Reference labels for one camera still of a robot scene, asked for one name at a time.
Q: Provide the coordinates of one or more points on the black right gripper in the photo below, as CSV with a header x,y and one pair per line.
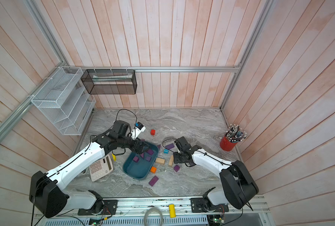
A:
x,y
176,158

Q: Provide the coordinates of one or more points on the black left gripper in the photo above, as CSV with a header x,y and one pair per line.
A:
x,y
139,151

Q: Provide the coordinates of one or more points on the purple square brick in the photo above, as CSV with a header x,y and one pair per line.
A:
x,y
148,158

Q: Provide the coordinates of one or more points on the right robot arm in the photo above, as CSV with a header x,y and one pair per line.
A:
x,y
238,186

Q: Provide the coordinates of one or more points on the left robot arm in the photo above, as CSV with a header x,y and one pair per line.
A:
x,y
48,190

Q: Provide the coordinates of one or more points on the teal plastic storage bin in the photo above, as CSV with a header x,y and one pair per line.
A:
x,y
140,169

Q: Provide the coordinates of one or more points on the natural wood long block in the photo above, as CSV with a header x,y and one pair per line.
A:
x,y
171,161

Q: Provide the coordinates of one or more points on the red cube brick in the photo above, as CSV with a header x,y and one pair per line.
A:
x,y
152,132

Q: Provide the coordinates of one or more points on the orange cube brick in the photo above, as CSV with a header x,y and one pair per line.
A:
x,y
153,170

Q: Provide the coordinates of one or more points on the white desk calculator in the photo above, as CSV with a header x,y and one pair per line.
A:
x,y
101,168

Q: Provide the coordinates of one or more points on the large purple rectangular brick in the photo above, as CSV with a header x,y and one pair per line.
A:
x,y
153,181

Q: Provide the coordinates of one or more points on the red pen holder cup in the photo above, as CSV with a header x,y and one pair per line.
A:
x,y
233,136

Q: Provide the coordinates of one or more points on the yellow cylinder roll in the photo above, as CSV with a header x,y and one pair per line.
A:
x,y
172,211

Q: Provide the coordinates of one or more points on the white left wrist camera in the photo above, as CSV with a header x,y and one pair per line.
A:
x,y
137,130

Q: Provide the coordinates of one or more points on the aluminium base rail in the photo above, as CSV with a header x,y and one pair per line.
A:
x,y
154,211

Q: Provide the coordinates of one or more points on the black wire mesh basket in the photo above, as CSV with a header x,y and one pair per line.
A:
x,y
110,81

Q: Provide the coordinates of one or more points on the white wire mesh shelf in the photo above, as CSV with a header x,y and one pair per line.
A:
x,y
64,103

